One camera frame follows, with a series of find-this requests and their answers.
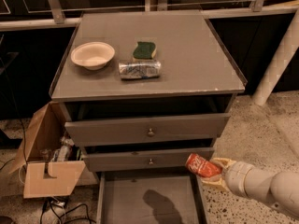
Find grey drawer cabinet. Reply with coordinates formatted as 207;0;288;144
49;9;249;173

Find black floor cables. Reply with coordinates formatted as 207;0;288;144
38;196;97;224

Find brown cardboard box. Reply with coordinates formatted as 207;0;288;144
10;102;97;198

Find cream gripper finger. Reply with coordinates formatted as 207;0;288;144
201;175;229;191
210;158;235;169

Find grey drawer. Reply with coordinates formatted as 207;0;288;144
96;169;210;224
83;147;214;172
65;113;230;147

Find metal window railing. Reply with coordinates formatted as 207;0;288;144
0;0;299;31

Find grey top drawer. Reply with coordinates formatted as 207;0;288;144
65;113;230;147

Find red coke can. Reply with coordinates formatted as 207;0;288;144
185;153;222;178

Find silver crushed can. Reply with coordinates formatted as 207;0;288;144
119;60;162;79

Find white paper bowl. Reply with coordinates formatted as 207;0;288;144
71;42;115;70

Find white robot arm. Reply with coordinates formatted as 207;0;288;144
201;158;299;220

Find green yellow sponge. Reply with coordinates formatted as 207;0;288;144
133;41;156;60

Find grey middle drawer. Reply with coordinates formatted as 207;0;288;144
83;147;214;172

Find grey bottom drawer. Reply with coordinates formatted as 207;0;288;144
96;169;210;224

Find plastic bottles in box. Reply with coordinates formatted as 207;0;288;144
39;136;81;162

